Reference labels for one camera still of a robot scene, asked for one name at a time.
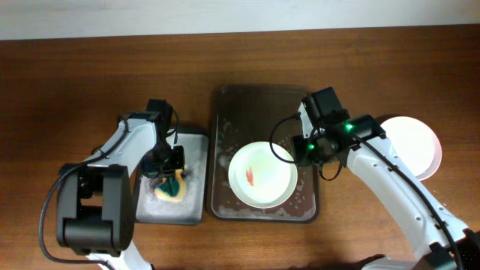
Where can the small soapy metal tray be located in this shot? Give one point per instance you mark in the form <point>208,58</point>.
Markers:
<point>152,210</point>

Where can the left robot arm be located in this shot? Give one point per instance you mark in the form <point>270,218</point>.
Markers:
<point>95,214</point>

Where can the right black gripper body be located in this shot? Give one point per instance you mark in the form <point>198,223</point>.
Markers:
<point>309,151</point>

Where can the white plate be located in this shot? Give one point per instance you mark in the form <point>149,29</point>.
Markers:
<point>416,145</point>
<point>262,175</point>

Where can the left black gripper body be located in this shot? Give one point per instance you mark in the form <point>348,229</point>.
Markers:
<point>164,161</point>

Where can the green yellow sponge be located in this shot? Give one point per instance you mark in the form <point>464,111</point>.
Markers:
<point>171,187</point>

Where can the white plate top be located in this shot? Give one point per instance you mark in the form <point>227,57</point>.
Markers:
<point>262,175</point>

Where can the large brown tray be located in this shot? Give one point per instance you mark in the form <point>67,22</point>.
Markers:
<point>244,114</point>

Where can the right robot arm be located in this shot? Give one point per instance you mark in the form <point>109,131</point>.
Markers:
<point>438,238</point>

